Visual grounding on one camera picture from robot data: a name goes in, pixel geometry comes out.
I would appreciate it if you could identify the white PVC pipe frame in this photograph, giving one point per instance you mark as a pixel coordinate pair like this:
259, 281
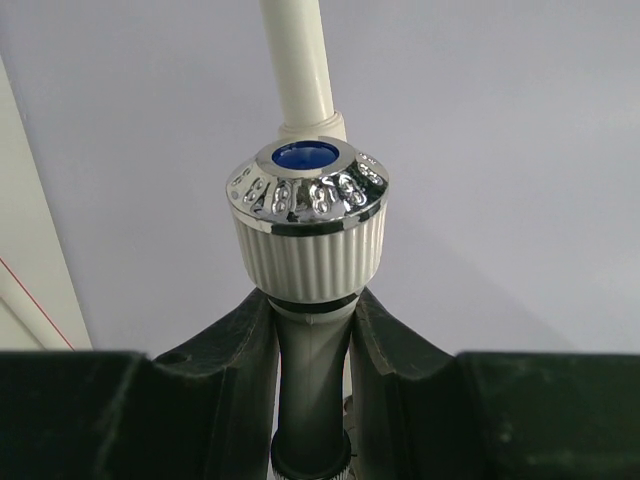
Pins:
137, 112

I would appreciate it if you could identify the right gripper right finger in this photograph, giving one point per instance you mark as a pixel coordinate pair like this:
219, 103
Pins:
421, 413

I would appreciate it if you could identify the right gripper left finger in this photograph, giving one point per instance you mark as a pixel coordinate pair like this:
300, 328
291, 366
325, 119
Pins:
202, 410

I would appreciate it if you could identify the white plastic faucet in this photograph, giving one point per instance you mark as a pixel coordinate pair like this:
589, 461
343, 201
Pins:
310, 220

